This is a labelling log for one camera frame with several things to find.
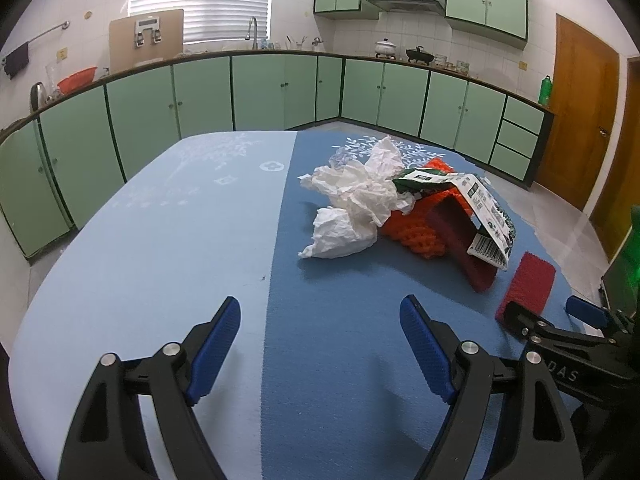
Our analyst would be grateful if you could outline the dark red scouring pad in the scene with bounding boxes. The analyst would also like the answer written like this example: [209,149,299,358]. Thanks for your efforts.
[496,252,556,325]
[426,195,498,292]

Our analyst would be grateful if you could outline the green white snack packet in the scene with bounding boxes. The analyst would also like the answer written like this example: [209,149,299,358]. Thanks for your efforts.
[393,168,516,271]

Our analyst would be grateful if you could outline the orange foam fruit net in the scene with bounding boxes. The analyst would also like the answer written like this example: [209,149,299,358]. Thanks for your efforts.
[380,168,474,259]

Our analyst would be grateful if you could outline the white tissue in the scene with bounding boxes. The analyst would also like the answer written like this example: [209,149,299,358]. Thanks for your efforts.
[298,136,416,259]

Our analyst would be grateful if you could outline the green lower kitchen cabinets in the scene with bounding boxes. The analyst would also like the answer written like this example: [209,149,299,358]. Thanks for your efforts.
[1,52,553,258]

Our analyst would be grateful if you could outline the black glass cabinet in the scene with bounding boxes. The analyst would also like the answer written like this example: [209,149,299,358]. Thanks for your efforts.
[601,205,640,318]

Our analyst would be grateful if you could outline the brown wooden door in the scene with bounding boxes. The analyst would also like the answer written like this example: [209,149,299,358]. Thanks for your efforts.
[536,15,620,209]
[590,56,639,260]

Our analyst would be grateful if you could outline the blue tree-print tablecloth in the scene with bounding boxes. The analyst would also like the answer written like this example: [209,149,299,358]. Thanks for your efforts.
[8,130,601,480]

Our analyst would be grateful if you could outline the green thermos bottle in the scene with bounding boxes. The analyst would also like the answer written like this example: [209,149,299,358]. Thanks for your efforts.
[538,75,553,106]

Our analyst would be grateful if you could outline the black wok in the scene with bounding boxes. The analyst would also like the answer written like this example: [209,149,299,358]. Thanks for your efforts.
[406,46,435,65]

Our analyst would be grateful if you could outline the orange plastic basin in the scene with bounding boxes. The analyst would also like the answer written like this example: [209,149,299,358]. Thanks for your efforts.
[58,66,98,96]

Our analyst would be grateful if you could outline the steel electric kettle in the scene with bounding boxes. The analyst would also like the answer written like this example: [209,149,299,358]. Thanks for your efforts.
[29,81,48,113]

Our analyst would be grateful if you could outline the chrome sink faucet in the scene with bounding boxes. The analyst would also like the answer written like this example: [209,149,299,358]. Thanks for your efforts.
[245,16,258,50]

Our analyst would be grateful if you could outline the white cooking pot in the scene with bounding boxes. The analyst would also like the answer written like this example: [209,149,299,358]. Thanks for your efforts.
[374,38,397,60]

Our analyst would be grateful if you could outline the black range hood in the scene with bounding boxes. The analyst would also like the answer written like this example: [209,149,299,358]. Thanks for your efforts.
[367,0,445,16]

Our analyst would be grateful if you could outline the dark hanging towel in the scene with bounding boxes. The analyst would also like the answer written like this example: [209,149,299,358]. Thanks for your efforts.
[4,42,29,79]

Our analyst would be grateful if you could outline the wall towel rail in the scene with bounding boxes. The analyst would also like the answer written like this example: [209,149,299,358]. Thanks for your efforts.
[1,20,70,66]

